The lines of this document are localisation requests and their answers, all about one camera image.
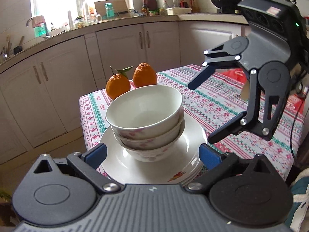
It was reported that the white bowl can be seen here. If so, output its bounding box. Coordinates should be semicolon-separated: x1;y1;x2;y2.
106;85;183;140
112;107;184;150
114;119;185;162

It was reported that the large white fruit-print plate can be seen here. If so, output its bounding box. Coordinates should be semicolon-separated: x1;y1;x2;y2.
180;161;204;186

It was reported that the patterned tablecloth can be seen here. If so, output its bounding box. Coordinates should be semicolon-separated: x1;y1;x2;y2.
79;64;305;179

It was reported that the bumpy orange without leaf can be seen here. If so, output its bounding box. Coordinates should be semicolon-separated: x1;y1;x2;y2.
133;62;157;87

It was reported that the red snack gift box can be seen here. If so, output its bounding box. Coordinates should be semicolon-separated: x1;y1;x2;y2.
221;69;304;114

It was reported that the black wok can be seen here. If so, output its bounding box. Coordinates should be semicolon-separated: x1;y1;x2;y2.
211;0;241;14

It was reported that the white rectangular container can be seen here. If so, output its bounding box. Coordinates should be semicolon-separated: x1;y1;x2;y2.
166;7;192;15

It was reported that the orange with leaf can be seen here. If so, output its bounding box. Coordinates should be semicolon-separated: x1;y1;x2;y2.
106;66;133;100

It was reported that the dark soy sauce bottle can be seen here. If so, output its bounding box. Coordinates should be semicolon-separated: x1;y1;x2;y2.
141;0;149;16

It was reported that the knife block with knives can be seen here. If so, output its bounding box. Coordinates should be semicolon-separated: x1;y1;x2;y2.
145;0;158;11

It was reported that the wooden cutting board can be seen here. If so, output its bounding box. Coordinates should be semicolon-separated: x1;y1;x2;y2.
94;0;131;19

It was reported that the teal bottle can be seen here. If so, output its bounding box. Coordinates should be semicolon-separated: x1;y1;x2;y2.
105;3;115;19

